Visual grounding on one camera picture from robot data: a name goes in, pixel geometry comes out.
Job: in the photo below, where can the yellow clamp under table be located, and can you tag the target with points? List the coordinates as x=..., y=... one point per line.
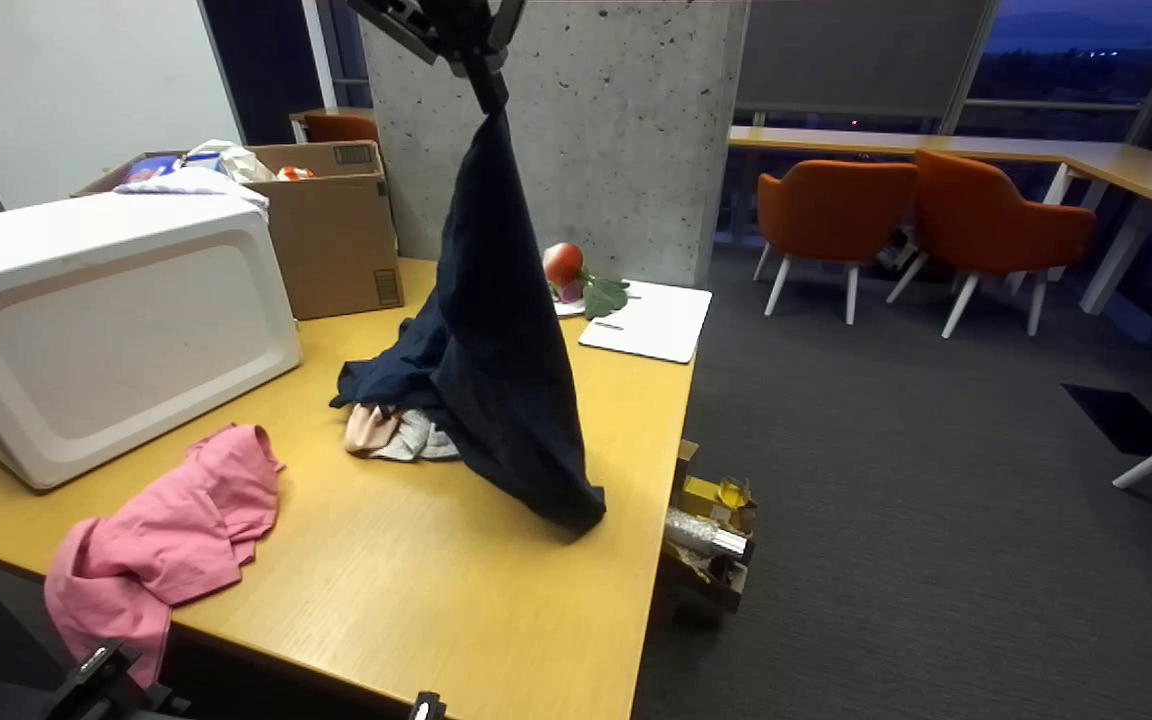
x=710, y=537

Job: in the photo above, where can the orange chair left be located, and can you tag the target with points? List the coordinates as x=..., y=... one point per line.
x=333, y=125

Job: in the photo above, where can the navy blue shirt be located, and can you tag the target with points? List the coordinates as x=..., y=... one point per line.
x=486, y=352

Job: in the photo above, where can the red apple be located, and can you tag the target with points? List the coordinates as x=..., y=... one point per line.
x=562, y=266

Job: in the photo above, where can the orange chair right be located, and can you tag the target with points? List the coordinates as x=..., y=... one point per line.
x=977, y=223

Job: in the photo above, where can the orange chair middle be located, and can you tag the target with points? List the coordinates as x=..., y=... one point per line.
x=837, y=213

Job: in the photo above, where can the orange chair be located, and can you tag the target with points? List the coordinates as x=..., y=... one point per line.
x=977, y=223
x=837, y=213
x=333, y=125

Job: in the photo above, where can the pink shirt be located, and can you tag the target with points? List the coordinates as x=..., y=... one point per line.
x=190, y=533

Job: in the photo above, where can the grey white cloth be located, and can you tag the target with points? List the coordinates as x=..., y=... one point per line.
x=418, y=436

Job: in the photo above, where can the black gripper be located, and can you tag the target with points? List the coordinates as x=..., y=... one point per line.
x=464, y=32

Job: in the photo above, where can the white paper sheet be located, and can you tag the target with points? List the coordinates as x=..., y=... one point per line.
x=652, y=321

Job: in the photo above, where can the cardboard box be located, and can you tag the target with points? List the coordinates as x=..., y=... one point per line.
x=325, y=213

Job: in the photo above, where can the white plastic bin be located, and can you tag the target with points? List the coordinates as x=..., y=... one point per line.
x=127, y=318

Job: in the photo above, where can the green leaf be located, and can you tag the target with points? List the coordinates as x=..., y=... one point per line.
x=606, y=294

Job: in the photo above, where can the peach cloth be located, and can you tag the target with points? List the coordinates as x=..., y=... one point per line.
x=371, y=428

